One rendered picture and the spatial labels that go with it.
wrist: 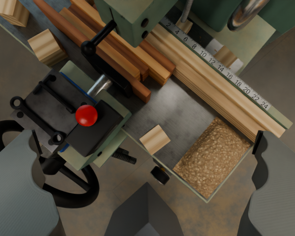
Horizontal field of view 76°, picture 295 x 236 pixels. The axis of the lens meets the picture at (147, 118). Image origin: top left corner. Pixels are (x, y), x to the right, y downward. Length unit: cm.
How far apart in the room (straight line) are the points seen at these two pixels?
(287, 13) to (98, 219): 137
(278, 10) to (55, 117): 39
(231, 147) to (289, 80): 131
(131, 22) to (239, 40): 39
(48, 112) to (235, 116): 32
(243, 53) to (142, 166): 96
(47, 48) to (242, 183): 136
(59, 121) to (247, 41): 50
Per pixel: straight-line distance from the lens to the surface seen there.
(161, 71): 34
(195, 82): 36
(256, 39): 61
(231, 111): 38
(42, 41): 42
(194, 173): 38
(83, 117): 27
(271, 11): 41
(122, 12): 25
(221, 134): 38
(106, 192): 138
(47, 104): 32
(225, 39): 58
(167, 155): 39
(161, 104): 39
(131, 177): 133
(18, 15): 48
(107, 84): 34
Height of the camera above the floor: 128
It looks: 87 degrees down
